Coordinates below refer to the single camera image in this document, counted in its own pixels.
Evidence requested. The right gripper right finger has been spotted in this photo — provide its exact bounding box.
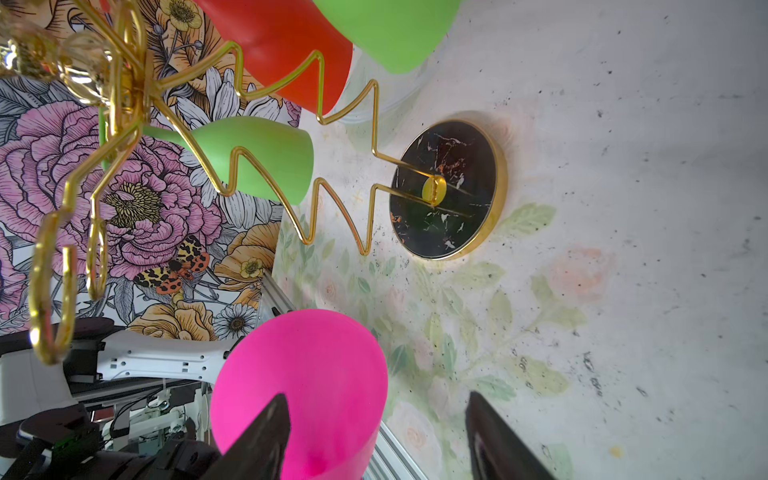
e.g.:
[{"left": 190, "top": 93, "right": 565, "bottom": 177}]
[{"left": 465, "top": 391, "right": 555, "bottom": 480}]

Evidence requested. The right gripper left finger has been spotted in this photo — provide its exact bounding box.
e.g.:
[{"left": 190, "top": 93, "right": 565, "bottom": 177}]
[{"left": 201, "top": 393, "right": 291, "bottom": 480}]

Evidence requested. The pink wine glass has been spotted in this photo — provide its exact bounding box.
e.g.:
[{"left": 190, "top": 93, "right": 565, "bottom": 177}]
[{"left": 210, "top": 309, "right": 388, "bottom": 479}]

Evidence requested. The green wine glass front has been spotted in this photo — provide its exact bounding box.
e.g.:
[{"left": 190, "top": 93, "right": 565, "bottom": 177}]
[{"left": 98, "top": 107, "right": 316, "bottom": 207}]

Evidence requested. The green wine glass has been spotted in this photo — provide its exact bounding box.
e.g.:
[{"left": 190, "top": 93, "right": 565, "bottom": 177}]
[
  {"left": 314, "top": 0, "right": 462, "bottom": 74},
  {"left": 98, "top": 107, "right": 316, "bottom": 207}
]

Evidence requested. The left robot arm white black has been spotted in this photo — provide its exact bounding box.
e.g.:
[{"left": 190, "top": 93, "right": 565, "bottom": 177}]
[{"left": 1, "top": 317, "right": 237, "bottom": 479}]

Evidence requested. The red wine glass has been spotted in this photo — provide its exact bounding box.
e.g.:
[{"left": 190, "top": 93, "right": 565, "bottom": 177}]
[{"left": 198, "top": 0, "right": 353, "bottom": 115}]

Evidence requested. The gold wire glass rack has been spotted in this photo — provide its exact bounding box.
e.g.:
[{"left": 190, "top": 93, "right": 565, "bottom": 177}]
[{"left": 0, "top": 0, "right": 509, "bottom": 366}]

